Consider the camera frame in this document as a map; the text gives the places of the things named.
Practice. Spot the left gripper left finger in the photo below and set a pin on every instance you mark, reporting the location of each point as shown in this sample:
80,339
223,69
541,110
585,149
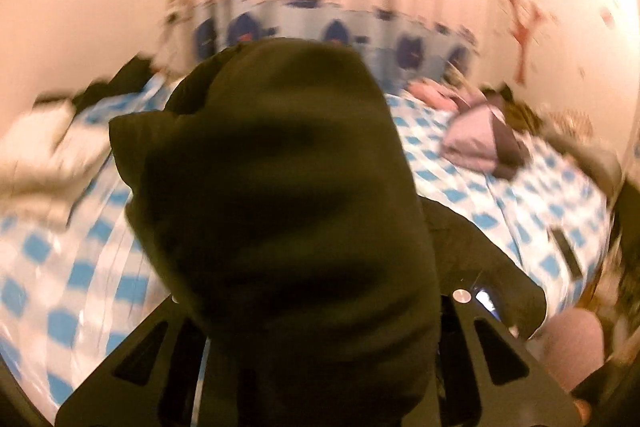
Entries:
149,379

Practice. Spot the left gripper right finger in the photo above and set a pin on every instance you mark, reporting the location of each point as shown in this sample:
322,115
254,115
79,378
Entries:
484,376

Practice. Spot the black puffer jacket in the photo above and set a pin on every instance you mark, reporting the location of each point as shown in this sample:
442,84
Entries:
273,198

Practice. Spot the pink folded clothing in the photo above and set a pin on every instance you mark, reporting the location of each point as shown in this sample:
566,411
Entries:
477,136

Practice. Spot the blue white checkered bedsheet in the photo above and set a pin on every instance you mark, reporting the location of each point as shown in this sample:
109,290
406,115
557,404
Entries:
69,298

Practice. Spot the black phone on bed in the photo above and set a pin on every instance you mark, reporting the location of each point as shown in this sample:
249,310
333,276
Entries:
567,252

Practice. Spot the cream quilted duvet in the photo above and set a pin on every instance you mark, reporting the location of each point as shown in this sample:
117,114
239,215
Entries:
48,160

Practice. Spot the dark garment at bedhead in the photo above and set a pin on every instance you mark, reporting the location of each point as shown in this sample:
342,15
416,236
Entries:
131,78

